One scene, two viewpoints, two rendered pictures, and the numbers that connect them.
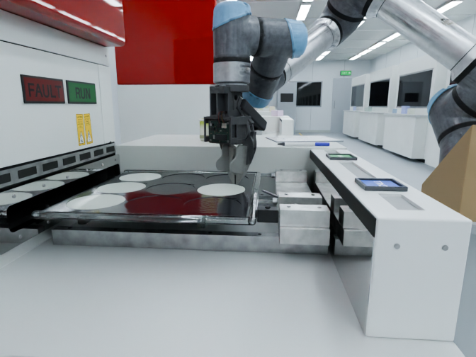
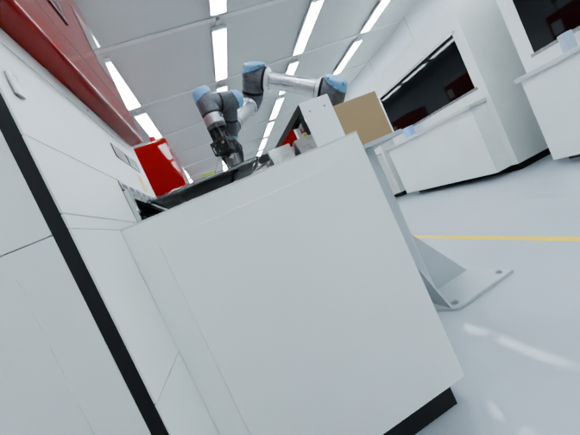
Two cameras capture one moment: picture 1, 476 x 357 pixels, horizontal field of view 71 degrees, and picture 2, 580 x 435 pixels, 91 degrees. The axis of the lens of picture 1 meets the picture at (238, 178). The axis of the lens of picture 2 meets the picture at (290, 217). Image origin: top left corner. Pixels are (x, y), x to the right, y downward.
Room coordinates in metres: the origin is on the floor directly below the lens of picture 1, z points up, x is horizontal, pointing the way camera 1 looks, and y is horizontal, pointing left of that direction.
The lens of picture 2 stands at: (-0.39, 0.25, 0.71)
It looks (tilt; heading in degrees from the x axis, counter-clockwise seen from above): 2 degrees down; 342
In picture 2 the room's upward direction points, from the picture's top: 25 degrees counter-clockwise
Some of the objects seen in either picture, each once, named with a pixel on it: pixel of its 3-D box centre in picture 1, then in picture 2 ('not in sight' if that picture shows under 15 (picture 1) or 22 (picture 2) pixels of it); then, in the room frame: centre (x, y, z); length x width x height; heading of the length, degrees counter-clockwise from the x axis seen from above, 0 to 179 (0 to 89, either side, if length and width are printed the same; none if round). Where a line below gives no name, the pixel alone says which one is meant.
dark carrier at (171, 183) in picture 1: (171, 189); (209, 188); (0.69, 0.14, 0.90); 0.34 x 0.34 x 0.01; 85
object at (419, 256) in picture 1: (353, 206); (299, 149); (0.60, -0.21, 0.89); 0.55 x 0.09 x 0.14; 175
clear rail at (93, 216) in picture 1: (141, 217); (205, 179); (0.51, 0.16, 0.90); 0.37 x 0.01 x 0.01; 85
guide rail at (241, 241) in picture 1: (186, 239); not in sight; (0.57, 0.09, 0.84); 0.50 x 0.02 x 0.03; 85
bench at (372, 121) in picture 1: (388, 108); not in sight; (9.26, -4.06, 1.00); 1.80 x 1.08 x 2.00; 175
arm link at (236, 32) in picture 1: (233, 34); (206, 103); (0.72, 0.01, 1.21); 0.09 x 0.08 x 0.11; 107
